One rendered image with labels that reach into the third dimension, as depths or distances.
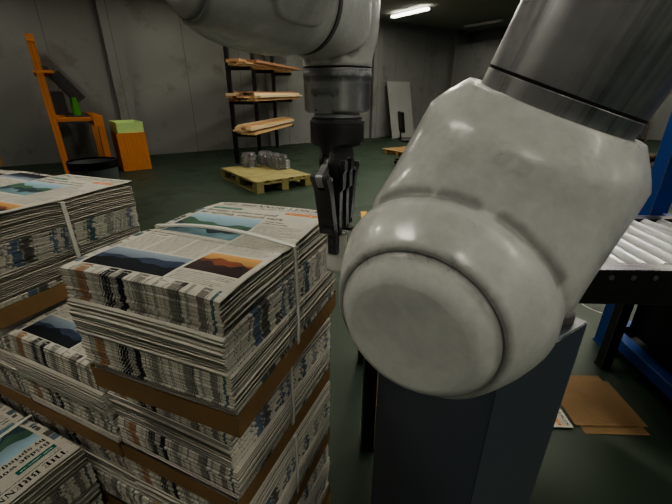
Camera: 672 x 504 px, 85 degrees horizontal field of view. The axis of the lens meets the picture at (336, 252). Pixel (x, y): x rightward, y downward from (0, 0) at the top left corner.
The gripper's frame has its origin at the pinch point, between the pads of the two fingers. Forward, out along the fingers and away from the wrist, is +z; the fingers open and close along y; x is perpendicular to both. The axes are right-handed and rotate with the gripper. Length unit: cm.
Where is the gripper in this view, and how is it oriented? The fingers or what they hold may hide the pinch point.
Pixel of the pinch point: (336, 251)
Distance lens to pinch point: 58.6
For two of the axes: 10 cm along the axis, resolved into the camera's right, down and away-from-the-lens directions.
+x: 9.2, 1.6, -3.7
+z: 0.0, 9.2, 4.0
